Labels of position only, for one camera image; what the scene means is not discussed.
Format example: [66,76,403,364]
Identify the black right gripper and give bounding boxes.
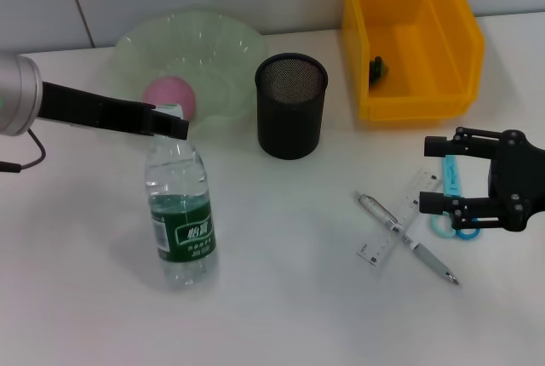
[418,126,545,233]

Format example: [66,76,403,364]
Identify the green glass fruit bowl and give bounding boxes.
[106,10,270,137]

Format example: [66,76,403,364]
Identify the green label water bottle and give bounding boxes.
[144,102,219,293]

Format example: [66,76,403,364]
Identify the blue teal scissors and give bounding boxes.
[429,156,483,243]

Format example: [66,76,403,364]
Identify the transparent plastic ruler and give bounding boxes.
[355,168,442,276]

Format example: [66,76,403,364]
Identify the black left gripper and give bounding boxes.
[37,81,191,141]

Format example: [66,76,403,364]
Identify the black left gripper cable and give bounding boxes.
[0,127,47,174]

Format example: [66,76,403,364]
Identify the grey clear ballpoint pen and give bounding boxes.
[355,191,461,286]

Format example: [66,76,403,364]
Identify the yellow plastic bin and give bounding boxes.
[340,0,486,123]

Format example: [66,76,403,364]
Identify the black mesh pen holder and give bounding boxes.
[254,53,330,161]

